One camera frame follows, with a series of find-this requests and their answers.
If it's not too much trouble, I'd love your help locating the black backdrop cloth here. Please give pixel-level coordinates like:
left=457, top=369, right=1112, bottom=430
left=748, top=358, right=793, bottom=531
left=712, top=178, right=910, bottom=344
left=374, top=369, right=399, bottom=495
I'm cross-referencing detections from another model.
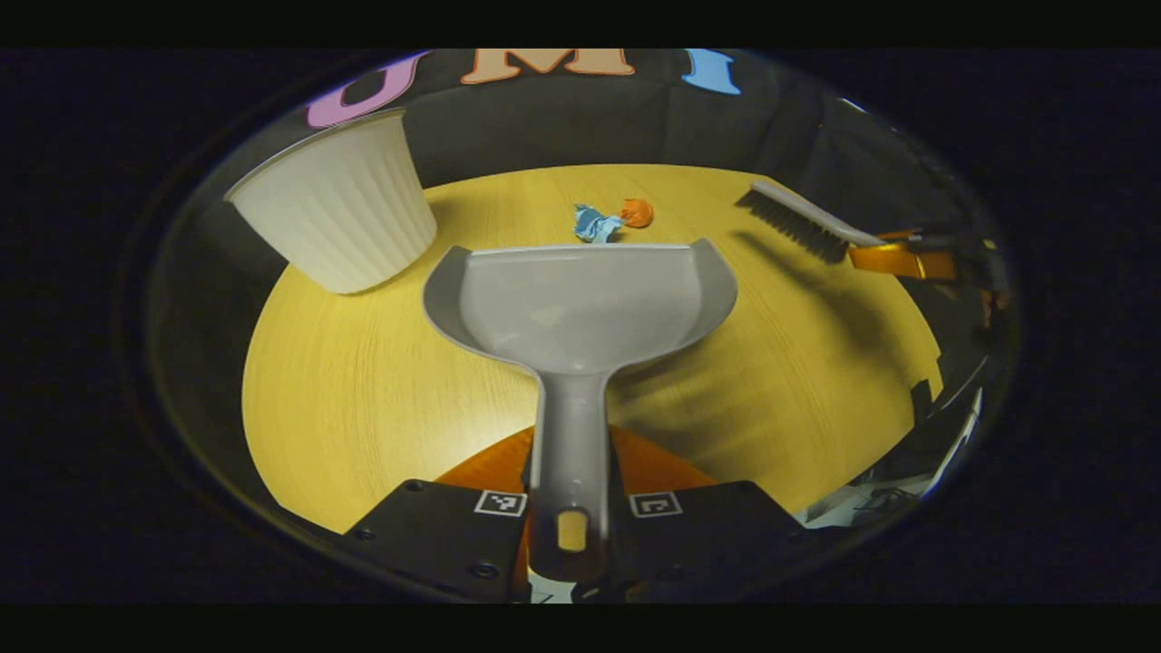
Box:
left=181, top=50, right=1008, bottom=364

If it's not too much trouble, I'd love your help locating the small grey broom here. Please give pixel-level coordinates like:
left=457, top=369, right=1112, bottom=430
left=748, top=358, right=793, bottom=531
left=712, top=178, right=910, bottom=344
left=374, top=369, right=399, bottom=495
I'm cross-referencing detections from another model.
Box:
left=734, top=180, right=887, bottom=265

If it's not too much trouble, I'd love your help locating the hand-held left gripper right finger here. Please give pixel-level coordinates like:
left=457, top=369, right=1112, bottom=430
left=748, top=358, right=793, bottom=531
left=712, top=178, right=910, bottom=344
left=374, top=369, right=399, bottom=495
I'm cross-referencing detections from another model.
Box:
left=605, top=424, right=819, bottom=592

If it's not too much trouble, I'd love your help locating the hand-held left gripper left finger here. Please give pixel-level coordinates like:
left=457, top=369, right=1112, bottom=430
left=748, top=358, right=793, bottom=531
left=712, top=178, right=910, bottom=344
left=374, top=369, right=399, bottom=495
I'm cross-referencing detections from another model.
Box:
left=343, top=426, right=538, bottom=604

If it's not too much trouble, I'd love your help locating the blue paper scrap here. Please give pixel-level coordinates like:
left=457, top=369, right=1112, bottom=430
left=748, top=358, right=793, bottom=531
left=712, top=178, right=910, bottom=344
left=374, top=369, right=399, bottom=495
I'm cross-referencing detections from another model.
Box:
left=572, top=203, right=626, bottom=245

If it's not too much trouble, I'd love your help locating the grey plastic dustpan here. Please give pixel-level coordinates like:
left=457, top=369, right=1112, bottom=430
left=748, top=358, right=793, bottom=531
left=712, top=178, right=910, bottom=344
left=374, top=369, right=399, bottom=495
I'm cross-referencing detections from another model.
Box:
left=422, top=238, right=738, bottom=583

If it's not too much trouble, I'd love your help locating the white ribbed garbage bin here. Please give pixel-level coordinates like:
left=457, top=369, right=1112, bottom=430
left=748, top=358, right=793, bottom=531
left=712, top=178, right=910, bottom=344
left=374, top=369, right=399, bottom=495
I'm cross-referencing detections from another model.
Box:
left=224, top=107, right=439, bottom=297

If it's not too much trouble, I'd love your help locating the wooden desktop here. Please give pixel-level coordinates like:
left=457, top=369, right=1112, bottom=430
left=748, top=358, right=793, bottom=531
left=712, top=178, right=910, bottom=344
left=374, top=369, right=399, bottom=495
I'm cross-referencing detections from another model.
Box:
left=240, top=163, right=946, bottom=536

